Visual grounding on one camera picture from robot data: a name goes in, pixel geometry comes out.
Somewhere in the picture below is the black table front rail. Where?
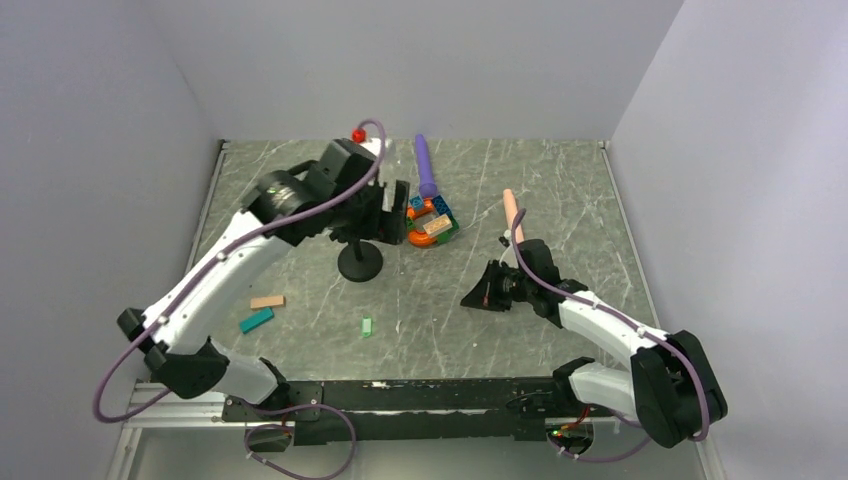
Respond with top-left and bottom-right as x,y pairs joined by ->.
222,377 -> 608,446

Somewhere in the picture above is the purple cylinder toy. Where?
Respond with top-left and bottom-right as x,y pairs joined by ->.
414,134 -> 439,198

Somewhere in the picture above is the green plastic key tag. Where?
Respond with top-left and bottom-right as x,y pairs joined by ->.
361,317 -> 374,338

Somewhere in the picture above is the aluminium frame rail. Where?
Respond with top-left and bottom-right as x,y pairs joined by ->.
105,392 -> 259,479

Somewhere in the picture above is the gold microphone on black stand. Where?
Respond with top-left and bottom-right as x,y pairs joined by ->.
337,237 -> 384,283

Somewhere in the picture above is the teal wooden block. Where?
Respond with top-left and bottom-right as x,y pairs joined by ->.
239,308 -> 274,334

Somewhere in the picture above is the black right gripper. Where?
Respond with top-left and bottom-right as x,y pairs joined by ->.
462,260 -> 536,312

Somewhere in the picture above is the colourful toy block ring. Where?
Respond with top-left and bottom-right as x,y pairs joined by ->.
405,193 -> 461,249

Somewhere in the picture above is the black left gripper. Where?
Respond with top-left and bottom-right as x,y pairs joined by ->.
329,176 -> 409,245

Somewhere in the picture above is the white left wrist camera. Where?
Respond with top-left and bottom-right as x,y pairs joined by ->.
351,128 -> 395,162

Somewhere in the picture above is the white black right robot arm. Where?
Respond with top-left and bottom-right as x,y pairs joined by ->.
460,239 -> 728,448

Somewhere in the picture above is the beige wooden pestle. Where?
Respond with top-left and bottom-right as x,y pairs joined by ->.
502,189 -> 525,244

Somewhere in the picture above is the tan wooden block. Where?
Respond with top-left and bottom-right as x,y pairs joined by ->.
249,295 -> 286,310

